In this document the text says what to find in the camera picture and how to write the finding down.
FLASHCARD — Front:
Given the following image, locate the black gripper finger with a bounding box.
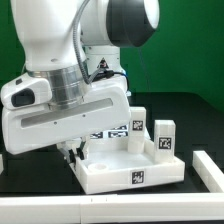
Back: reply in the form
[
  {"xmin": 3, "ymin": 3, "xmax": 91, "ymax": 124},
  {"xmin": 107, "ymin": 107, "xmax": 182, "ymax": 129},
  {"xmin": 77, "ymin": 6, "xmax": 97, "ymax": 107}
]
[
  {"xmin": 66, "ymin": 149, "xmax": 75, "ymax": 163},
  {"xmin": 77, "ymin": 138, "xmax": 89, "ymax": 160}
]

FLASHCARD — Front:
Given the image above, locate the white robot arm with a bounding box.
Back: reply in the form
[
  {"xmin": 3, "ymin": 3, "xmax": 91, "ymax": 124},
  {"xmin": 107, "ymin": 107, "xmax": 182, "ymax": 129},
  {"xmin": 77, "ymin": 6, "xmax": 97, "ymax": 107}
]
[{"xmin": 1, "ymin": 0, "xmax": 160, "ymax": 154}]

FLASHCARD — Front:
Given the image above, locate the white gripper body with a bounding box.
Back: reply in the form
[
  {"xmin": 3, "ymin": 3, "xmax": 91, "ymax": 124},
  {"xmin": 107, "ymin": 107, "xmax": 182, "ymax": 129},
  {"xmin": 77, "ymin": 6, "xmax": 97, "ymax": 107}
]
[{"xmin": 2, "ymin": 81, "xmax": 131, "ymax": 154}]

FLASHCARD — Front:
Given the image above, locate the white block at left edge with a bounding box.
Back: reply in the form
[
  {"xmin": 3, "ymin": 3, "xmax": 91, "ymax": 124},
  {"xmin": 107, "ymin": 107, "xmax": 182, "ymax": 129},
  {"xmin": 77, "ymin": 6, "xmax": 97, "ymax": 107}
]
[{"xmin": 0, "ymin": 154, "xmax": 4, "ymax": 175}]

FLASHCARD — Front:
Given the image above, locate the white front fence rail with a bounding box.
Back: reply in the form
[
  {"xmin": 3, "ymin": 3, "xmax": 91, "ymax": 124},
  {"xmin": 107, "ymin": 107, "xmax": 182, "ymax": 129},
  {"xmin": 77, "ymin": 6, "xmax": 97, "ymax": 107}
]
[{"xmin": 0, "ymin": 193, "xmax": 224, "ymax": 224}]

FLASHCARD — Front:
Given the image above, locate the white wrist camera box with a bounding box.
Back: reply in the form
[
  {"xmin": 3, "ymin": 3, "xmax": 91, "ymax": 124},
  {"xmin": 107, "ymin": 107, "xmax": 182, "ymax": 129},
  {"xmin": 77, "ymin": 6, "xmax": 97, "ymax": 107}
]
[{"xmin": 0, "ymin": 74, "xmax": 52, "ymax": 110}]

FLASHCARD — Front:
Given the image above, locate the white right fence rail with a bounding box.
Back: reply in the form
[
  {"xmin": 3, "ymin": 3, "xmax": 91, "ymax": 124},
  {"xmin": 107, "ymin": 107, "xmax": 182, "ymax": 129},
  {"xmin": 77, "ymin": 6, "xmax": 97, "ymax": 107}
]
[{"xmin": 192, "ymin": 151, "xmax": 224, "ymax": 193}]

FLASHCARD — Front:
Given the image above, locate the grey corrugated arm cable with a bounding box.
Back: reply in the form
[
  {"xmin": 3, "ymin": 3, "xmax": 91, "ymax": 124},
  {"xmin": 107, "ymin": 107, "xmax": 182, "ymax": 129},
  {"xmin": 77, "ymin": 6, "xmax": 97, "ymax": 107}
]
[{"xmin": 72, "ymin": 0, "xmax": 129, "ymax": 86}]

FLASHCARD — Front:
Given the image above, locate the white fence rail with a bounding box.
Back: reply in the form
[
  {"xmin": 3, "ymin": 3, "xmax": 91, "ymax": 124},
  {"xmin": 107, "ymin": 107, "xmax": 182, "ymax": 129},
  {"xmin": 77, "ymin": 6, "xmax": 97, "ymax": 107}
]
[
  {"xmin": 0, "ymin": 193, "xmax": 224, "ymax": 224},
  {"xmin": 192, "ymin": 151, "xmax": 224, "ymax": 193}
]

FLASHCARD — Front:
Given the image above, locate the white square table top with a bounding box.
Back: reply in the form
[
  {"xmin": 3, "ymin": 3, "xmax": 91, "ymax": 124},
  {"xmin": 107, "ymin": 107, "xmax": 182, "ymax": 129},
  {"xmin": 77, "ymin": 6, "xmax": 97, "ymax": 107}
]
[{"xmin": 57, "ymin": 137, "xmax": 185, "ymax": 194}]

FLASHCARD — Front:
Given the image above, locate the white tag sheet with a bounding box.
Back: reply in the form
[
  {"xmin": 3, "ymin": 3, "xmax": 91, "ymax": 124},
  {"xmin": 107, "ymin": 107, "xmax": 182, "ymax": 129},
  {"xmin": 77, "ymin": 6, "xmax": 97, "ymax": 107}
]
[{"xmin": 91, "ymin": 121, "xmax": 150, "ymax": 139}]

